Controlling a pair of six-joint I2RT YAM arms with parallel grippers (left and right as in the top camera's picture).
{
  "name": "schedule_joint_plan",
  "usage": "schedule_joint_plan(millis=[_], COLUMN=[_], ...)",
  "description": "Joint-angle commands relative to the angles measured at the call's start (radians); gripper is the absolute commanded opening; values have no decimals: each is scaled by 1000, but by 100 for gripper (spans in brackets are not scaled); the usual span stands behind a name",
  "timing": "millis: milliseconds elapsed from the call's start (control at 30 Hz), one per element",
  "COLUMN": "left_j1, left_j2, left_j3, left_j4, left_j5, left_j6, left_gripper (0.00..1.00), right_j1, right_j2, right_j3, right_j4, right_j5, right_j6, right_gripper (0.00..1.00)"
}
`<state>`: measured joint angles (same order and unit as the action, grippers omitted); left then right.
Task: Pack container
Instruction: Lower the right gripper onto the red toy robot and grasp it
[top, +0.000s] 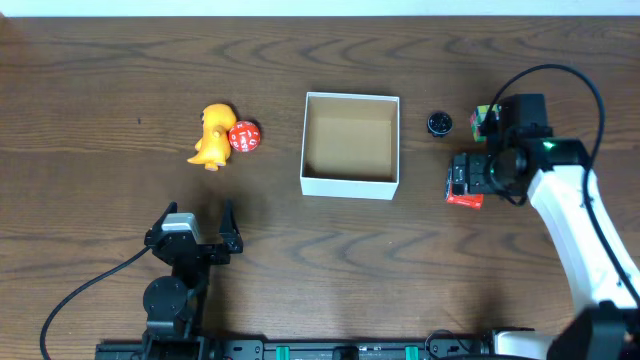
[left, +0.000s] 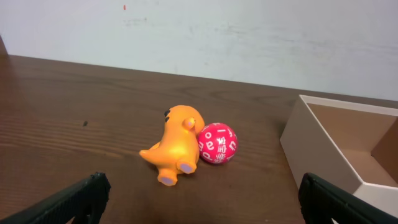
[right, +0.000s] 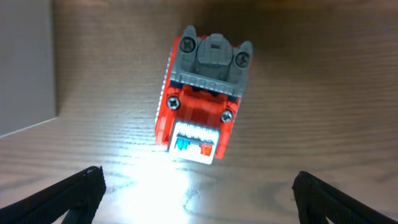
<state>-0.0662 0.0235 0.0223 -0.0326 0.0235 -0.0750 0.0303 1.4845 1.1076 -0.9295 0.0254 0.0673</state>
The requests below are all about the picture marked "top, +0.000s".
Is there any black round knob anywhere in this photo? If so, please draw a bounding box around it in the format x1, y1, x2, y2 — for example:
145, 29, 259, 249
427, 111, 453, 137

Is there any multicoloured puzzle cube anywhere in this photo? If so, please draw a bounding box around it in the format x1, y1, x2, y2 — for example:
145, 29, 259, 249
470, 105, 501, 143

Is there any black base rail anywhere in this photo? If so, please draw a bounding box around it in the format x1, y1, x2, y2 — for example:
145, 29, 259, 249
94, 329, 551, 360

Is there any orange dinosaur toy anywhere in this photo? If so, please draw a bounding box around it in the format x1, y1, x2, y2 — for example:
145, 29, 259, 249
187, 103, 237, 171

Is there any red number ball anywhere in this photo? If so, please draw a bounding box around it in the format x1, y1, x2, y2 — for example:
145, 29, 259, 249
228, 121, 261, 152

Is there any white cardboard box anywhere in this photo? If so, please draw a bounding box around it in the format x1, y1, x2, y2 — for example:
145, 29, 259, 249
299, 92, 400, 200

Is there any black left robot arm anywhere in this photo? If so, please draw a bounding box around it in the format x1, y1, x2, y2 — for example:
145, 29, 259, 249
140, 201, 243, 360

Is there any red toy robot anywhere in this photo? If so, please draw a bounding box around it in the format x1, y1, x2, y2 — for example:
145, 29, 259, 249
444, 168, 484, 210

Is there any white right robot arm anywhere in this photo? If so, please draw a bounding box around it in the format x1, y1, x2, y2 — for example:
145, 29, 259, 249
445, 94, 639, 359

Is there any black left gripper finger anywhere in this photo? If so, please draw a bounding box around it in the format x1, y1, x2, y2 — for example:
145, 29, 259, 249
218, 200, 240, 243
151, 202, 178, 233

